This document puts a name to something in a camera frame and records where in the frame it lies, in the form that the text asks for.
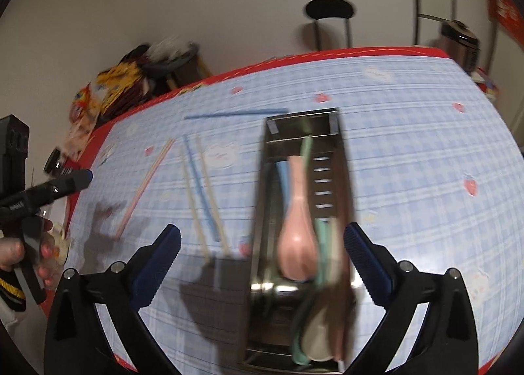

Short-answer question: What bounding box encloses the wooden stool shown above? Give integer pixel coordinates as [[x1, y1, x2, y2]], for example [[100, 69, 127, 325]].
[[141, 43, 214, 94]]

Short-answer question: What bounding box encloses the black metal rack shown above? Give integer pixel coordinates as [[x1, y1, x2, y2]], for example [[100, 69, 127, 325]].
[[413, 0, 460, 47]]

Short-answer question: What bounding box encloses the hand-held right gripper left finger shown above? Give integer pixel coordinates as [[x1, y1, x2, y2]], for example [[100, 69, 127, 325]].
[[43, 224, 182, 375]]

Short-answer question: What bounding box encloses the colourful snack bag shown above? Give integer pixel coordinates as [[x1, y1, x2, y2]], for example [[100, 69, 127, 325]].
[[66, 85, 102, 147]]

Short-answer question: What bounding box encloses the red printed cloth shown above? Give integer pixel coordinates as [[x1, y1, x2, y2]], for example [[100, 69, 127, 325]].
[[484, 0, 524, 49]]

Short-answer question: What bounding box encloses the perforated metal utensil tray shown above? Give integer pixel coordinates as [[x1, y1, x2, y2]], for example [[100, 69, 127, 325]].
[[245, 108, 356, 372]]

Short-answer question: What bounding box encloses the pink spoon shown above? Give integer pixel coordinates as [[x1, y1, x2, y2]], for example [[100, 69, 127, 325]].
[[276, 156, 321, 280]]

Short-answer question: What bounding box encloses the black round stool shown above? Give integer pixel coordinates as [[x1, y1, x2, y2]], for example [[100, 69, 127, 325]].
[[305, 0, 357, 51]]

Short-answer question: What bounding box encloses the blue spoon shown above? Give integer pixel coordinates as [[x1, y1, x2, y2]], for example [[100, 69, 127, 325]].
[[276, 161, 294, 204]]

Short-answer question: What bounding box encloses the cream spoon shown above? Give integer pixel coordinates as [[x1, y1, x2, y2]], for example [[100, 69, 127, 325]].
[[302, 317, 333, 362]]

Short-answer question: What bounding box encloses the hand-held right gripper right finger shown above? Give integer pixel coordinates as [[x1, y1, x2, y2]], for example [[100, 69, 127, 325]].
[[344, 222, 479, 375]]

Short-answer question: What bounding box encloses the person's left hand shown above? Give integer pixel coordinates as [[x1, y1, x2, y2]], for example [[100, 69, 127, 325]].
[[0, 217, 69, 289]]

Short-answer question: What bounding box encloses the brown rice cooker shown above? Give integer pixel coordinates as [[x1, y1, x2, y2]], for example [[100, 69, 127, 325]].
[[439, 20, 482, 75]]

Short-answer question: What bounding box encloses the dark jar with black lid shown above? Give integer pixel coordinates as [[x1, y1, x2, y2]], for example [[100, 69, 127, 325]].
[[43, 147, 79, 178]]

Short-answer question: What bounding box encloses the clear plastic bag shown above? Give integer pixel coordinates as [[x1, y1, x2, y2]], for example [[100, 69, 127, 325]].
[[148, 35, 198, 60]]

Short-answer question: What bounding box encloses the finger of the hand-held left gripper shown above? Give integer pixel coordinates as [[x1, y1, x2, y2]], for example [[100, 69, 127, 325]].
[[28, 169, 94, 207]]

